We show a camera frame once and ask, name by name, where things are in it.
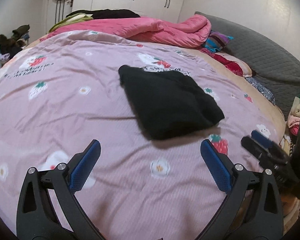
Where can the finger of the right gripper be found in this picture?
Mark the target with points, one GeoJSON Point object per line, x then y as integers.
{"type": "Point", "coordinates": [262, 138]}
{"type": "Point", "coordinates": [258, 148]}

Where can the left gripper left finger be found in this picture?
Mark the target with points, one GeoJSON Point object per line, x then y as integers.
{"type": "Point", "coordinates": [36, 216]}

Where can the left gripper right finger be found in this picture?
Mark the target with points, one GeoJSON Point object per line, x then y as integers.
{"type": "Point", "coordinates": [264, 216]}

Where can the black sweater orange cuffs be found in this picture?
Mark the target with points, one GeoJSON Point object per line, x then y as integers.
{"type": "Point", "coordinates": [168, 104]}

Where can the folded clothes stack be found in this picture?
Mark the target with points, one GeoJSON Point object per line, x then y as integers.
{"type": "Point", "coordinates": [292, 127]}

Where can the dark clothes pile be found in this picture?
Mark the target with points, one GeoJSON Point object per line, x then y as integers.
{"type": "Point", "coordinates": [13, 45]}

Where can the blue floral pillow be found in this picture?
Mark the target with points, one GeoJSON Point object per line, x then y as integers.
{"type": "Point", "coordinates": [262, 89]}

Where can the grey quilted headboard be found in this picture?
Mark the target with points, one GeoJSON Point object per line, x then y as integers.
{"type": "Point", "coordinates": [273, 66]}

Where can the red patterned pillow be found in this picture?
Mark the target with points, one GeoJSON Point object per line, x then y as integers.
{"type": "Point", "coordinates": [235, 65]}

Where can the striped colourful pillow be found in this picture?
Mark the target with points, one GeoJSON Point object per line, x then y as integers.
{"type": "Point", "coordinates": [216, 41]}

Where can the pink strawberry print quilt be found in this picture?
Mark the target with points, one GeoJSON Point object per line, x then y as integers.
{"type": "Point", "coordinates": [58, 96]}

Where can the pink comforter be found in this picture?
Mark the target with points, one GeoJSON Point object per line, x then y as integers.
{"type": "Point", "coordinates": [188, 34]}

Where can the black garment on bed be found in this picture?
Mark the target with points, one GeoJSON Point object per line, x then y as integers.
{"type": "Point", "coordinates": [107, 13]}

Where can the green blanket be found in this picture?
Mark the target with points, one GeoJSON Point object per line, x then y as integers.
{"type": "Point", "coordinates": [76, 18]}

